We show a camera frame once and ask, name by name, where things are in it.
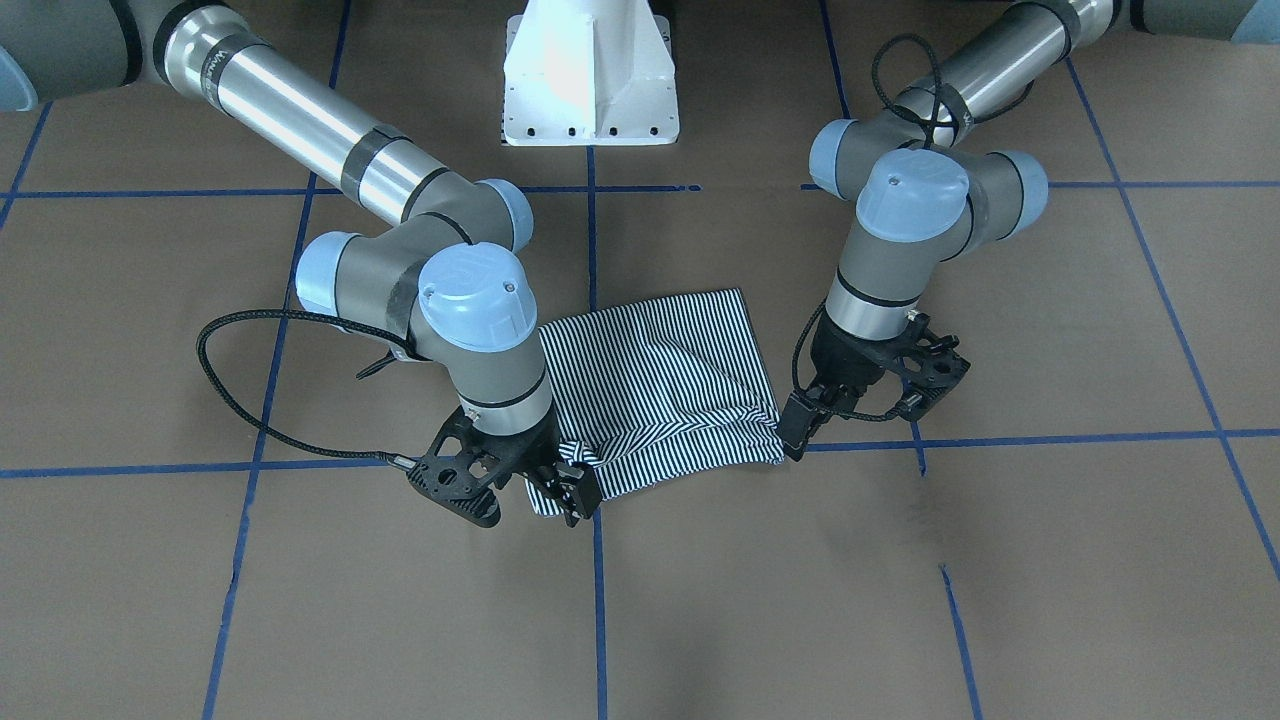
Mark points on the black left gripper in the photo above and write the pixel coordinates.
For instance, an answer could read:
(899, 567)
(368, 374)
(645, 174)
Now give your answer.
(843, 361)

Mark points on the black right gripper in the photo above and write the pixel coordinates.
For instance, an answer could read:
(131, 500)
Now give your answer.
(533, 449)

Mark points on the blue white striped polo shirt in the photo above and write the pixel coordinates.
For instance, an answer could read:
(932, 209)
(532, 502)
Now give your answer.
(661, 389)

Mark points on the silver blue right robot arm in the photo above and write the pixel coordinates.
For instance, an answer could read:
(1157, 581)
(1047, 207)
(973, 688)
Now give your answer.
(442, 285)

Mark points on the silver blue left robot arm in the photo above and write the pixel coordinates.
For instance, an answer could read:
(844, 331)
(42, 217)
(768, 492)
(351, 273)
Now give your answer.
(920, 202)

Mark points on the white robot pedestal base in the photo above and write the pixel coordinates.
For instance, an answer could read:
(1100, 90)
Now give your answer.
(590, 73)

